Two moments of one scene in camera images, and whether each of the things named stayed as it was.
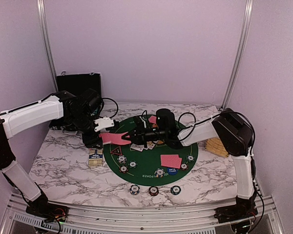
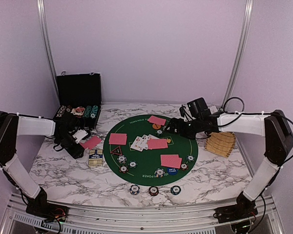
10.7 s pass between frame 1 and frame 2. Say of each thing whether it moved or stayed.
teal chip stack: stayed
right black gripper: moved
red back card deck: moved
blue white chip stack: stayed
